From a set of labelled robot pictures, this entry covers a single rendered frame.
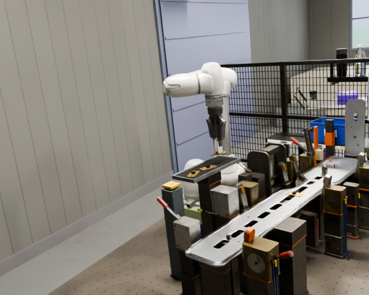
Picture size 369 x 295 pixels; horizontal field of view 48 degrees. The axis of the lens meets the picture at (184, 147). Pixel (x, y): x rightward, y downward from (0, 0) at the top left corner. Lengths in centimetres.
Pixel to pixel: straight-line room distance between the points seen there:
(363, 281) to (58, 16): 335
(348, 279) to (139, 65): 359
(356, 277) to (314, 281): 19
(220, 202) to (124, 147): 298
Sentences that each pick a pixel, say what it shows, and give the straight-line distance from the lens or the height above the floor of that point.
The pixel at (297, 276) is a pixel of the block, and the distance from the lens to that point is 178.
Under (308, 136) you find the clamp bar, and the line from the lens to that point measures 247.
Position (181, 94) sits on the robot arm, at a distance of 197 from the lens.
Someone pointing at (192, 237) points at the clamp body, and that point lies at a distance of 169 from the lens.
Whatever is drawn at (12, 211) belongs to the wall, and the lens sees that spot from 390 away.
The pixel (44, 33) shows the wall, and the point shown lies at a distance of 406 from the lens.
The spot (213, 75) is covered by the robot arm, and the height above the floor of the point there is 160.
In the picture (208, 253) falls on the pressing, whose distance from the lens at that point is 158.
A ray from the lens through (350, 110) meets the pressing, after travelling 265.
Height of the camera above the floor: 177
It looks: 15 degrees down
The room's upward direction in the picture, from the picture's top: 6 degrees counter-clockwise
